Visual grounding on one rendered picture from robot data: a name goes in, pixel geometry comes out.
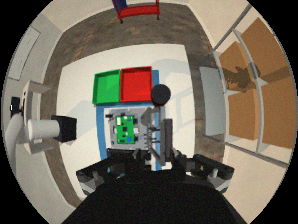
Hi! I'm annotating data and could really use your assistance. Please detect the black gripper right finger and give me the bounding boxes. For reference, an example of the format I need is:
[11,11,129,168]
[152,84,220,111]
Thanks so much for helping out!
[167,147,235,194]

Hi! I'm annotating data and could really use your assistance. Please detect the green bin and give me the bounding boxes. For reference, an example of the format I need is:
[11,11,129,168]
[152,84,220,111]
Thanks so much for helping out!
[92,69,122,104]

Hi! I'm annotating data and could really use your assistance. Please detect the green circuit board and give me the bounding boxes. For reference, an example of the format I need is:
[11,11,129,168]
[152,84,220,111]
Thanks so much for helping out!
[116,116,134,143]

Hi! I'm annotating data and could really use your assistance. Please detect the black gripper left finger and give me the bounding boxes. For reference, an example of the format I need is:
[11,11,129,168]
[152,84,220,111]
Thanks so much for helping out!
[76,148,144,196]

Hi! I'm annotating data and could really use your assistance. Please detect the red bin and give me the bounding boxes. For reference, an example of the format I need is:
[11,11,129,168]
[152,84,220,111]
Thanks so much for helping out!
[120,66,153,103]

